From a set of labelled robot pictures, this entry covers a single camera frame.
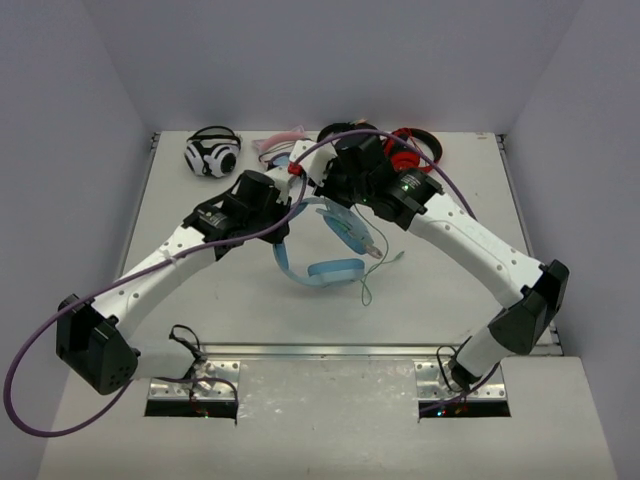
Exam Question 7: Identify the light blue headphones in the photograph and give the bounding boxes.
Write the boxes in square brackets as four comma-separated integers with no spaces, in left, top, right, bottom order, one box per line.
[273,197,384,288]

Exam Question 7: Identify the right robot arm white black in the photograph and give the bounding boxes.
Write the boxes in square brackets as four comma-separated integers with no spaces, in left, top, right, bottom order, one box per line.
[308,131,569,391]

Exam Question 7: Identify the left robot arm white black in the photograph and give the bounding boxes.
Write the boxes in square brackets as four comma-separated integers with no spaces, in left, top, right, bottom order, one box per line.
[56,167,293,395]

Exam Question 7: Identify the red black headphones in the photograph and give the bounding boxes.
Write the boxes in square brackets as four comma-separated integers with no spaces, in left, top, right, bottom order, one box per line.
[383,127,443,173]

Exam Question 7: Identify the pink blue cat-ear headphones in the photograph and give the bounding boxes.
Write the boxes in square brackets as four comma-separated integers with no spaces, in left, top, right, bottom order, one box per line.
[251,125,308,171]

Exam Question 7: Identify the white black headphones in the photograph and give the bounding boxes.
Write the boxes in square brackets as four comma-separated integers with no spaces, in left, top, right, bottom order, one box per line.
[183,125,242,179]

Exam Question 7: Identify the black headset with microphone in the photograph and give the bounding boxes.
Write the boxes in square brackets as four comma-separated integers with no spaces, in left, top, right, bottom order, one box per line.
[316,121,384,154]

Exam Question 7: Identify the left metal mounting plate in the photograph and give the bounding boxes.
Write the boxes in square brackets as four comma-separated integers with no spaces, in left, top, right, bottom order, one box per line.
[148,358,242,401]

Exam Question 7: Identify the metal mounting plate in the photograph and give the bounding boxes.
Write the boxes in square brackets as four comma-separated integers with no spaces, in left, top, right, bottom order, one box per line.
[414,357,508,403]
[148,358,242,401]

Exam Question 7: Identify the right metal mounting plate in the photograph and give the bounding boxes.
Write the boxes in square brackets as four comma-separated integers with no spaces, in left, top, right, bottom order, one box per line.
[414,357,508,403]

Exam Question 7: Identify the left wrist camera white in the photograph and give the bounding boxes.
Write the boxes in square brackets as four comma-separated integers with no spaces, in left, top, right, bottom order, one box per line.
[266,166,295,204]

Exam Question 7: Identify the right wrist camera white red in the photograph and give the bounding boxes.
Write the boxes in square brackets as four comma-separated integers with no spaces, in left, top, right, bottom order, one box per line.
[289,140,336,185]

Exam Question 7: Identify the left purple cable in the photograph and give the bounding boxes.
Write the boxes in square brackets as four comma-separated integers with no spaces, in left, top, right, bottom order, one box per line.
[3,164,307,437]

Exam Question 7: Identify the purple cable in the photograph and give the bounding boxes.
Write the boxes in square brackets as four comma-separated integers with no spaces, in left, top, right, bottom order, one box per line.
[3,164,307,437]
[287,129,504,416]

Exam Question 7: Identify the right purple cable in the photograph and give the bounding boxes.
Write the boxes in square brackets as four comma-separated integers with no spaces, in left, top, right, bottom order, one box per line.
[287,129,504,416]

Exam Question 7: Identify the aluminium table edge rail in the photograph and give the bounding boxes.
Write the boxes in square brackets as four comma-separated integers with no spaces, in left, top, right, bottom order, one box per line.
[202,342,454,358]

